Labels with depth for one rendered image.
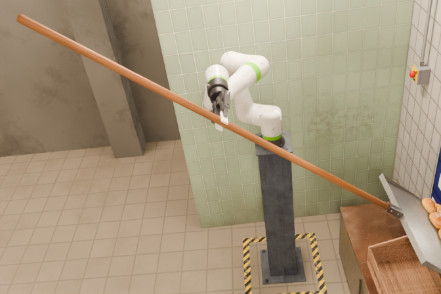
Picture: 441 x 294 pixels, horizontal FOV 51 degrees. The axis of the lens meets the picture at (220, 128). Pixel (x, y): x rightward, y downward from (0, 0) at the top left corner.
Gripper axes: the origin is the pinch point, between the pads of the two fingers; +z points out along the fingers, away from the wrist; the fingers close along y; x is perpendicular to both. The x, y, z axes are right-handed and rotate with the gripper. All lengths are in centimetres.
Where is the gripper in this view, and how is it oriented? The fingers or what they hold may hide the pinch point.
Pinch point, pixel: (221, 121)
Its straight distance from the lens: 179.6
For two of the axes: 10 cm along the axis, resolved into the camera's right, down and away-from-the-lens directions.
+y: -5.5, 6.9, 4.6
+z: 0.6, 5.9, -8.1
